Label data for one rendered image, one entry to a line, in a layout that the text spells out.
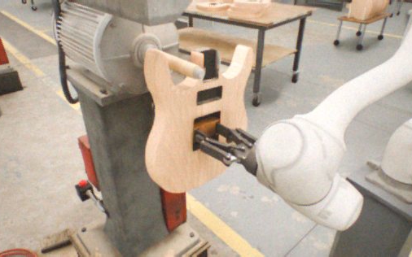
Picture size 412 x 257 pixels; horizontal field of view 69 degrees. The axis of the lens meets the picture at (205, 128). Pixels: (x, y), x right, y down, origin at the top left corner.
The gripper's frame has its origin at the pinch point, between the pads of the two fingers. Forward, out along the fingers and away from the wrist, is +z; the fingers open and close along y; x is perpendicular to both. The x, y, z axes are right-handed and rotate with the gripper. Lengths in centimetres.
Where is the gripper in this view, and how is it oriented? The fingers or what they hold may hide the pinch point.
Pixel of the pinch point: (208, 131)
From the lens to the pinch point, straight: 83.3
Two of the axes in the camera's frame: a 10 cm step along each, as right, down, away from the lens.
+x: 0.6, -8.9, -4.5
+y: 7.4, -2.6, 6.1
